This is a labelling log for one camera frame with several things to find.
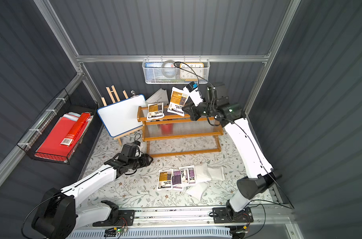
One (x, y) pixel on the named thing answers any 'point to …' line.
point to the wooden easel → (111, 96)
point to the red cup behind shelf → (167, 129)
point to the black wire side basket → (64, 102)
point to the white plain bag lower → (197, 190)
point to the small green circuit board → (119, 230)
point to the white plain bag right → (216, 174)
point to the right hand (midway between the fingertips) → (183, 108)
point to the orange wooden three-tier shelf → (174, 134)
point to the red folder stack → (50, 148)
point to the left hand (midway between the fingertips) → (151, 160)
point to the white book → (159, 96)
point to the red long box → (74, 128)
